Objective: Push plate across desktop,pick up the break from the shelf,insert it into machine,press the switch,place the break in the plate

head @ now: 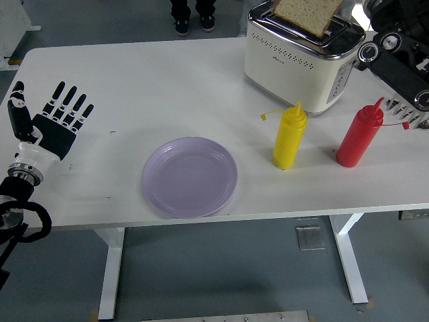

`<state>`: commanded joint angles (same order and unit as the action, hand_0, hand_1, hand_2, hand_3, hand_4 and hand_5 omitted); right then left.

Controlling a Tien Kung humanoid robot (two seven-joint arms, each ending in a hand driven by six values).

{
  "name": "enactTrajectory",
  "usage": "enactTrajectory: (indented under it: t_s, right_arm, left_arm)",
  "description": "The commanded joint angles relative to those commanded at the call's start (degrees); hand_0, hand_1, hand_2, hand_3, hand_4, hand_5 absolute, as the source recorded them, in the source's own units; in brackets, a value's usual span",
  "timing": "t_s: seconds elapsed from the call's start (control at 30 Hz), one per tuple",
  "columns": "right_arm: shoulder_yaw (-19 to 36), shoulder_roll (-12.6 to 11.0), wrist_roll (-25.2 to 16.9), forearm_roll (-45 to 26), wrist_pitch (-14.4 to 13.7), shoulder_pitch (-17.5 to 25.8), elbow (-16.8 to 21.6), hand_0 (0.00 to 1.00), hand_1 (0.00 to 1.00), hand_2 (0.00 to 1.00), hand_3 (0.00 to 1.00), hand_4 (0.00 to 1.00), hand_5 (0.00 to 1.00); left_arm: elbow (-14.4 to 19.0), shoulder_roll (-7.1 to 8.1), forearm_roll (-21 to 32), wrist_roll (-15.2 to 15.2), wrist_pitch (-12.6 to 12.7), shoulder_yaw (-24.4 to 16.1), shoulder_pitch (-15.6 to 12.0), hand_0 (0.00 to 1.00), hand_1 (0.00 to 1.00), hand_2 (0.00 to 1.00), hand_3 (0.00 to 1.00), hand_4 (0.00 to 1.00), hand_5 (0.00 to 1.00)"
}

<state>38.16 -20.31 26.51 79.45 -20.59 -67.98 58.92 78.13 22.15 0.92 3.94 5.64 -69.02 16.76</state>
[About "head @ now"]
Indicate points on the brown floor tape piece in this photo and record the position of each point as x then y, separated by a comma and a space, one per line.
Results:
94, 314
370, 303

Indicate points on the metal floor outlet cover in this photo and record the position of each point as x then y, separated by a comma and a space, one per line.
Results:
310, 238

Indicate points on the purple plate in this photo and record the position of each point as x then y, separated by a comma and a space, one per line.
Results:
189, 177

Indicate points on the metal toast rack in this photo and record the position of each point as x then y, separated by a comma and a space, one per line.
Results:
407, 115

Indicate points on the metal base plate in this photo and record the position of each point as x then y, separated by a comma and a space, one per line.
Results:
234, 317

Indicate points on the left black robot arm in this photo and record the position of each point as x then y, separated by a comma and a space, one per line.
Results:
16, 188

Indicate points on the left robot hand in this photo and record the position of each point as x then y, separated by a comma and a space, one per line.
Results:
53, 137

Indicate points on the red squeeze bottle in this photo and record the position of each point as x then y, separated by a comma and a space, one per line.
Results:
357, 141

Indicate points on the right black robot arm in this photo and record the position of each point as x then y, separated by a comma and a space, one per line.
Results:
395, 70

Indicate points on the table control box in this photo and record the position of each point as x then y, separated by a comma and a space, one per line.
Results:
414, 215

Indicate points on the cream and chrome toaster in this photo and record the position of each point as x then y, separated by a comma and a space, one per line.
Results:
285, 67

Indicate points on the white table leg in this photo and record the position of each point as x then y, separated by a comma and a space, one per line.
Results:
112, 268
350, 261

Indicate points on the yellow squeeze bottle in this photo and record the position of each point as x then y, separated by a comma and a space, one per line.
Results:
288, 141

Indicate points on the slice of bread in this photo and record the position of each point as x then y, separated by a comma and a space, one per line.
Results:
308, 13

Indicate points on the white equipment cabinet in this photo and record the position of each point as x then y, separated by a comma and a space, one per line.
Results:
13, 20

